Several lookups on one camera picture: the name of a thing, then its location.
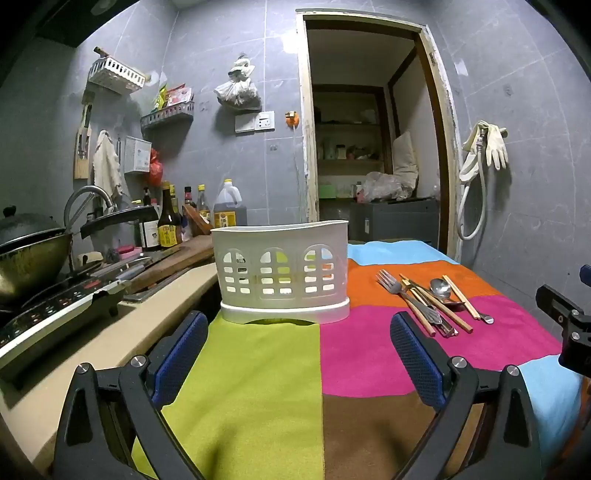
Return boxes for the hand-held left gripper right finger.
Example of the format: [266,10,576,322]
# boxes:
[390,311,542,480]

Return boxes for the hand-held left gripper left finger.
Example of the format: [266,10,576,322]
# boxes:
[54,310,209,480]

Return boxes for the steel wire peeler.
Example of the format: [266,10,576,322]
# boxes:
[406,285,459,337]

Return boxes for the steel spoon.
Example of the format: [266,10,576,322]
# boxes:
[429,278,496,325]
[400,275,468,311]

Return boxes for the steel fork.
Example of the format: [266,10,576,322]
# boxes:
[375,269,445,325]

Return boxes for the white plastic utensil basket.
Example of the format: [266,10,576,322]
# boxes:
[211,220,352,325]

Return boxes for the wooden cutting board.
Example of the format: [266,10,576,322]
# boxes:
[124,234,216,294]

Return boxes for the colourful striped cloth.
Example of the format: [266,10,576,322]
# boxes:
[130,239,583,480]

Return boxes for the kitchen knife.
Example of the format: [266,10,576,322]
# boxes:
[90,256,153,278]

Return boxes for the white label bottle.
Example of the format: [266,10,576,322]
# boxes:
[137,187,162,252]

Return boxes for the dark soy sauce bottle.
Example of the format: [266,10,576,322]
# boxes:
[158,181,184,250]

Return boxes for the induction cooker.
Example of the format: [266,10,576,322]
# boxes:
[0,272,136,384]

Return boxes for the grey cabinet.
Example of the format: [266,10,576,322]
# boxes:
[349,198,440,246]

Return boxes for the yellow cap clear bottle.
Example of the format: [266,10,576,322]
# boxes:
[196,185,212,228]

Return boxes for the large oil jug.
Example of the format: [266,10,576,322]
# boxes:
[213,179,248,230]

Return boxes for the dark metal wok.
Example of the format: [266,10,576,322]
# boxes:
[0,206,160,306]

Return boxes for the clear plastic bag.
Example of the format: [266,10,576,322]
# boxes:
[360,172,416,203]

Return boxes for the red plastic bag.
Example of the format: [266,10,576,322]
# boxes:
[148,148,165,188]

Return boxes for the steel kitchen faucet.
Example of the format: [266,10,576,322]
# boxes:
[64,185,115,232]

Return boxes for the hanging white towel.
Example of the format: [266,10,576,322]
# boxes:
[92,130,123,199]

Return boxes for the white pillow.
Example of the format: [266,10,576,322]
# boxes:
[392,131,419,188]

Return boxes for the dark wok lid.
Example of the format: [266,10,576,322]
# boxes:
[0,206,64,252]

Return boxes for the wooden shelf unit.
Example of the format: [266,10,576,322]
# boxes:
[314,85,387,200]

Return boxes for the wooden knife holder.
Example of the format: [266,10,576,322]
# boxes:
[74,104,96,181]

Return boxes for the colourful snack packets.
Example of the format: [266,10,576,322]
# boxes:
[154,83,193,112]

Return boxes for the hanging plastic bag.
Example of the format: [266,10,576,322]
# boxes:
[214,55,262,112]

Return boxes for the white hose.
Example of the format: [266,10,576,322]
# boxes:
[457,138,489,241]

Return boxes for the grey wall box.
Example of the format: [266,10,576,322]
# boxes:
[124,136,153,175]

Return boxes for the grey wall rack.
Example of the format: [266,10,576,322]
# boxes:
[140,102,195,130]

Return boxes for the wall socket panel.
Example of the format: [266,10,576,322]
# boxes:
[235,111,276,135]

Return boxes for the wooden door frame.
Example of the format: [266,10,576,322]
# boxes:
[295,11,463,260]

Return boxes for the white wall basket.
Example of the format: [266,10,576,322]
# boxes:
[88,55,147,96]

